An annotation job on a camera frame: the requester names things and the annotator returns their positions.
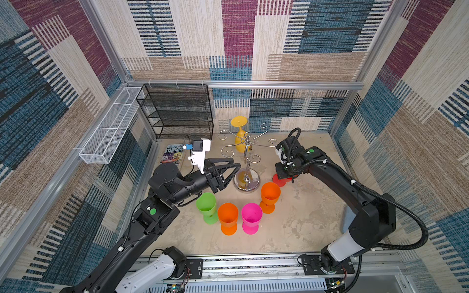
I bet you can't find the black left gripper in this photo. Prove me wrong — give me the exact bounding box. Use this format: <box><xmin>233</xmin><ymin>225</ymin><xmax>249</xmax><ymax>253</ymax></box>
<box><xmin>167</xmin><ymin>158</ymin><xmax>239</xmax><ymax>208</ymax></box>

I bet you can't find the red plastic wine glass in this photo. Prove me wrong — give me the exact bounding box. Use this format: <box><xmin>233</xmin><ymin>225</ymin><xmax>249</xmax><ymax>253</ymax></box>
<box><xmin>272</xmin><ymin>174</ymin><xmax>292</xmax><ymax>188</ymax></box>

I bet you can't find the orange wine glass front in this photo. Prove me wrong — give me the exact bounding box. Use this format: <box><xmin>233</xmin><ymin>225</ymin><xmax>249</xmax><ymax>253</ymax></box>
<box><xmin>260</xmin><ymin>182</ymin><xmax>281</xmax><ymax>214</ymax></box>

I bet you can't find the orange wine glass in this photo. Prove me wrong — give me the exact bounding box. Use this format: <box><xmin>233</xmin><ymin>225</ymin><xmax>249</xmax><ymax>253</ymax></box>
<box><xmin>217</xmin><ymin>203</ymin><xmax>239</xmax><ymax>236</ymax></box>
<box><xmin>260</xmin><ymin>182</ymin><xmax>281</xmax><ymax>214</ymax></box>

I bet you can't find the green plastic wine glass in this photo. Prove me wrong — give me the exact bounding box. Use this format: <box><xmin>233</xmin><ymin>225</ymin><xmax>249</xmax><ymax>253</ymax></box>
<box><xmin>196</xmin><ymin>192</ymin><xmax>219</xmax><ymax>225</ymax></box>

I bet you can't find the yellow plastic wine glass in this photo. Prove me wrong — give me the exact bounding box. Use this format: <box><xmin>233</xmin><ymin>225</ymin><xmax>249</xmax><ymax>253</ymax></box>
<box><xmin>230</xmin><ymin>116</ymin><xmax>248</xmax><ymax>153</ymax></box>

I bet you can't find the pink plastic wine glass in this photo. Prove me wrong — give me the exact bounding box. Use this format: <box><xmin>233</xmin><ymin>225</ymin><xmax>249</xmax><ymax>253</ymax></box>
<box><xmin>241</xmin><ymin>203</ymin><xmax>263</xmax><ymax>235</ymax></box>

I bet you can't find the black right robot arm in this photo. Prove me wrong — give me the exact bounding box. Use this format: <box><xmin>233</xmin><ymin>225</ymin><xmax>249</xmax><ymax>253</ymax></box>
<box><xmin>275</xmin><ymin>128</ymin><xmax>429</xmax><ymax>273</ymax></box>

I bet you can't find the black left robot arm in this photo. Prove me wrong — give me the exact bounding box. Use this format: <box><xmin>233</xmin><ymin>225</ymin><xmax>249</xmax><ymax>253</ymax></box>
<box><xmin>62</xmin><ymin>158</ymin><xmax>241</xmax><ymax>293</ymax></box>

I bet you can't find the chrome wine glass rack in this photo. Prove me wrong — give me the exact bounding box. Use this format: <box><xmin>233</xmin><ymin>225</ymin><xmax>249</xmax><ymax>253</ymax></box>
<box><xmin>217</xmin><ymin>123</ymin><xmax>278</xmax><ymax>192</ymax></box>

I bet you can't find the black mesh shelf rack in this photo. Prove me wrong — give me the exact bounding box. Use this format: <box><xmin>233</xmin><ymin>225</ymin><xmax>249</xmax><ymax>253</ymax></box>
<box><xmin>136</xmin><ymin>84</ymin><xmax>214</xmax><ymax>139</ymax></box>

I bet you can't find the treehouse paperback book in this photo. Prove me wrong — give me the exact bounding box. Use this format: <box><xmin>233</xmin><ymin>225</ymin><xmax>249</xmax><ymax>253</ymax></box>
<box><xmin>160</xmin><ymin>144</ymin><xmax>184</xmax><ymax>165</ymax></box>

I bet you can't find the blue grey sponge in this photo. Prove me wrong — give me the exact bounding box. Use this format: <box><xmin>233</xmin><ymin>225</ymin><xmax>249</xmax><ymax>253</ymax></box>
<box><xmin>341</xmin><ymin>206</ymin><xmax>355</xmax><ymax>234</ymax></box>

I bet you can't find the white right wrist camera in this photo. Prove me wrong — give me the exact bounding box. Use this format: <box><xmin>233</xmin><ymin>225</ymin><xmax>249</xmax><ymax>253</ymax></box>
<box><xmin>276</xmin><ymin>145</ymin><xmax>290</xmax><ymax>164</ymax></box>

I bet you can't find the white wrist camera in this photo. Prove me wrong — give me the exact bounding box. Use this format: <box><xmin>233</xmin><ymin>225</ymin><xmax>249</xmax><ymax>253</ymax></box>
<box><xmin>183</xmin><ymin>139</ymin><xmax>211</xmax><ymax>174</ymax></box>
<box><xmin>276</xmin><ymin>145</ymin><xmax>290</xmax><ymax>164</ymax></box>

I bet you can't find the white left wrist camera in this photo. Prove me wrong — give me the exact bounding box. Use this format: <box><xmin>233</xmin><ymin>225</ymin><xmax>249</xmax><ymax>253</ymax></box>
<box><xmin>183</xmin><ymin>139</ymin><xmax>211</xmax><ymax>174</ymax></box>

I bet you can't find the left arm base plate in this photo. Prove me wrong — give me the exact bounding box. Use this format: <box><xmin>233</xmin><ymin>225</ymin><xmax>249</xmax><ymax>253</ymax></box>
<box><xmin>183</xmin><ymin>258</ymin><xmax>204</xmax><ymax>280</ymax></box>

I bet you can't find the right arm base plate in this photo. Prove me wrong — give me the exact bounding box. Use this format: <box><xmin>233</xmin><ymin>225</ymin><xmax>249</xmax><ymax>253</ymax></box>
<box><xmin>297</xmin><ymin>254</ymin><xmax>355</xmax><ymax>275</ymax></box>

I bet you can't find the aluminium mounting rail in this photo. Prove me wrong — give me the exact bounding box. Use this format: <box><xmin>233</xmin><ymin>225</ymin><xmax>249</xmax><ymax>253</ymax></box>
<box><xmin>139</xmin><ymin>250</ymin><xmax>416</xmax><ymax>293</ymax></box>

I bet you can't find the white wire mesh basket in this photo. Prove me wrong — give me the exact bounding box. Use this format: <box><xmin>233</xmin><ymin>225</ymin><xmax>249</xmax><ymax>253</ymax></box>
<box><xmin>79</xmin><ymin>87</ymin><xmax>141</xmax><ymax>164</ymax></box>

